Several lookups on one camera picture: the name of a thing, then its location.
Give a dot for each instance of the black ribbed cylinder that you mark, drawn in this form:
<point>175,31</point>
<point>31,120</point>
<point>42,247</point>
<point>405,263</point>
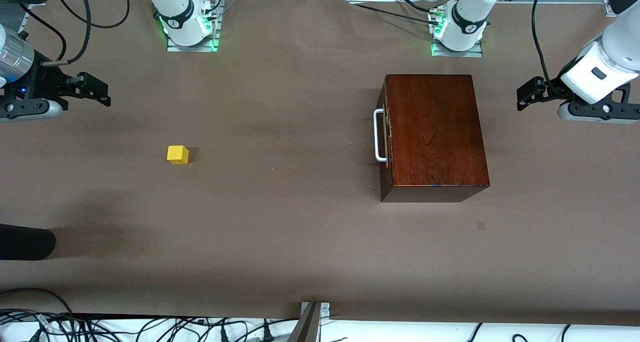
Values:
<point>25,242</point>

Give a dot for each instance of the aluminium frame post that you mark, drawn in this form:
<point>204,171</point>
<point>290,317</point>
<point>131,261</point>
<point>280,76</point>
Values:
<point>307,329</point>

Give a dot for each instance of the dark wooden cabinet door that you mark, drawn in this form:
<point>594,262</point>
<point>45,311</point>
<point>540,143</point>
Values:
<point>376,134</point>

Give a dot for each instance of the yellow cube block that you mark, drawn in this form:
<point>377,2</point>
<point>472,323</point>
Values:
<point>177,154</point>

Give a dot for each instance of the dark wooden cabinet box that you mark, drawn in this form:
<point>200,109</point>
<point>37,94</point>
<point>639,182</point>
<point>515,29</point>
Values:
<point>435,132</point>

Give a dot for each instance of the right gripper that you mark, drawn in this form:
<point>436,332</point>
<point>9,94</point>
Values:
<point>44,83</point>

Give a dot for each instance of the aluminium table edge rail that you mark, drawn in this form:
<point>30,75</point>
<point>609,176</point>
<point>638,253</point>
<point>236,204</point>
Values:
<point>24,22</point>

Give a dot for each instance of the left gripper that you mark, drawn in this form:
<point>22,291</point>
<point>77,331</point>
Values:
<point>546,90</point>

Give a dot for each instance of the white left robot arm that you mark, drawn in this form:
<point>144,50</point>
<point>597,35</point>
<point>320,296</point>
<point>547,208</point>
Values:
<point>470,12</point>

